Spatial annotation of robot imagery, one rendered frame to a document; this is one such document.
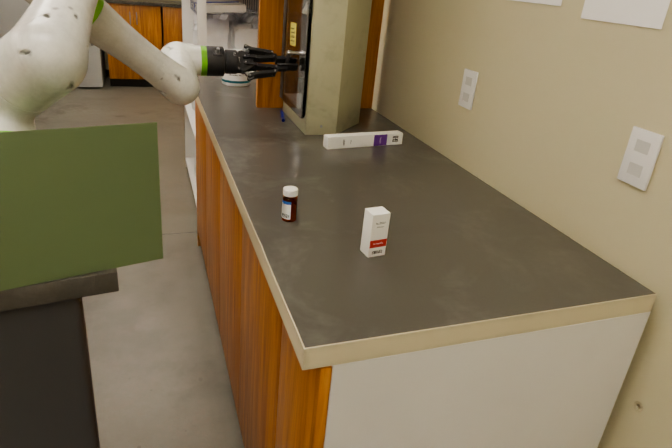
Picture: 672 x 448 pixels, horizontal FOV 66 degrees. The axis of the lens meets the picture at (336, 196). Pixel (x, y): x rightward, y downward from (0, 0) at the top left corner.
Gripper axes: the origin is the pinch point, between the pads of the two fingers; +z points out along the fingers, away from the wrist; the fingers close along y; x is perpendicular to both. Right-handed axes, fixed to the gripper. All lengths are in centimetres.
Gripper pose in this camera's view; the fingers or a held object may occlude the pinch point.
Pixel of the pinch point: (286, 63)
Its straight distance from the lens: 178.1
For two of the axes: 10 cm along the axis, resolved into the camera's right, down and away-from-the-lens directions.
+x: -2.9, 4.1, 8.6
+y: -1.8, -9.1, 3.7
